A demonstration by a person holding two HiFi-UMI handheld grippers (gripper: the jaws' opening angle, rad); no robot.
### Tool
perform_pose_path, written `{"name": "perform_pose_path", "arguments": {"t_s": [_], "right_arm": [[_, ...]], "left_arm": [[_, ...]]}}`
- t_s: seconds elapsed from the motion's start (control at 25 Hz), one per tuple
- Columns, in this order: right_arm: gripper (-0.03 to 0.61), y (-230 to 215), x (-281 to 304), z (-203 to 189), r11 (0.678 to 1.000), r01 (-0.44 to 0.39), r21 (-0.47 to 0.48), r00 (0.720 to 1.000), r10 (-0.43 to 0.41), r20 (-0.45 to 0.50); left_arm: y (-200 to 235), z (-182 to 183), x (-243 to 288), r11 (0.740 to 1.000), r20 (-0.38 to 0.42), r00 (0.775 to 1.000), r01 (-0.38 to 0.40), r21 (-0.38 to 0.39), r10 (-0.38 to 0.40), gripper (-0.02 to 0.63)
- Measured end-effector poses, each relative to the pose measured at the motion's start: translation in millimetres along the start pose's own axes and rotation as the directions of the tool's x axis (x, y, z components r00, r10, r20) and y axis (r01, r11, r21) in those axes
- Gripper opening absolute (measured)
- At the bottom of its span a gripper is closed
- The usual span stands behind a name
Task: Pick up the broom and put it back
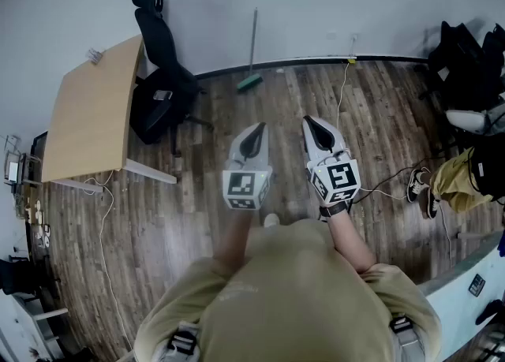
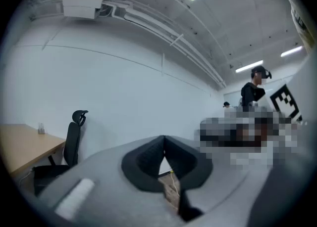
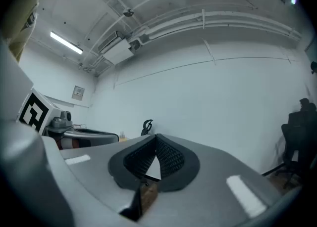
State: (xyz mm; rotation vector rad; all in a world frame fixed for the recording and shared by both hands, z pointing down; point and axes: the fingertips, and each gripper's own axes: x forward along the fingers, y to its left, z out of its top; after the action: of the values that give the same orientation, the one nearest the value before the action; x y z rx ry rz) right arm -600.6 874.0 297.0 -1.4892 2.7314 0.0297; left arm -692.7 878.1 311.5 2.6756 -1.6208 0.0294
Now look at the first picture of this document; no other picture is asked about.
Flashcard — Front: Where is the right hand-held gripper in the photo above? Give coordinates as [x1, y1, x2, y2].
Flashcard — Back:
[301, 115, 361, 208]

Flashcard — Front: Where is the wooden desk white frame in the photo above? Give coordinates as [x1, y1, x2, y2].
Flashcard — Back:
[41, 34, 178, 186]

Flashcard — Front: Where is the black remote control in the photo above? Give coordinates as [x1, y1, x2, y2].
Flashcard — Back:
[468, 273, 486, 298]

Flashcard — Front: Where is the grey harness strap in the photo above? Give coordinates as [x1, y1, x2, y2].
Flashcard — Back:
[388, 315, 427, 362]
[165, 320, 202, 362]

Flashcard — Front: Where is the green broom grey handle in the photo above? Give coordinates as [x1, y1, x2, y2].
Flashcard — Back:
[235, 7, 264, 94]

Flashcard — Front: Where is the black office chair with headrest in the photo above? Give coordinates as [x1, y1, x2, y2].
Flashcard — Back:
[129, 0, 216, 156]

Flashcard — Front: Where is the thin white cable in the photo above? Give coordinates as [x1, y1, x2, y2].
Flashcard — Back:
[82, 177, 135, 352]

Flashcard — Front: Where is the person's right forearm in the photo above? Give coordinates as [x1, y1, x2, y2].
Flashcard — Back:
[325, 210, 378, 274]

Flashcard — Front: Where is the person's olive shirt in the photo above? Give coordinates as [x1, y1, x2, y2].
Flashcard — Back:
[133, 220, 443, 362]

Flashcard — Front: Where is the pale table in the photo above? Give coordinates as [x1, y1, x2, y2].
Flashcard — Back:
[417, 230, 505, 357]

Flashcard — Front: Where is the black mesh office chair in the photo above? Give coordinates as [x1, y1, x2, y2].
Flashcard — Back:
[418, 20, 490, 111]

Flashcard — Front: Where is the cluttered equipment shelf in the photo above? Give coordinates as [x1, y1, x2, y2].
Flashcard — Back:
[0, 133, 52, 253]

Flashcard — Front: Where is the white wall cable duct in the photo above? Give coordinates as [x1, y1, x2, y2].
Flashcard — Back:
[291, 54, 358, 62]

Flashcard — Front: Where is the person's left forearm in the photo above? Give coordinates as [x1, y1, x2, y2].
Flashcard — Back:
[215, 208, 253, 274]

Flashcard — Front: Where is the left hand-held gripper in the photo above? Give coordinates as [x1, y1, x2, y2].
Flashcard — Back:
[222, 121, 275, 212]

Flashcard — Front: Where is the long white floor cable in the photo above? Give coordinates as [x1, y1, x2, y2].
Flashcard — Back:
[335, 59, 455, 274]

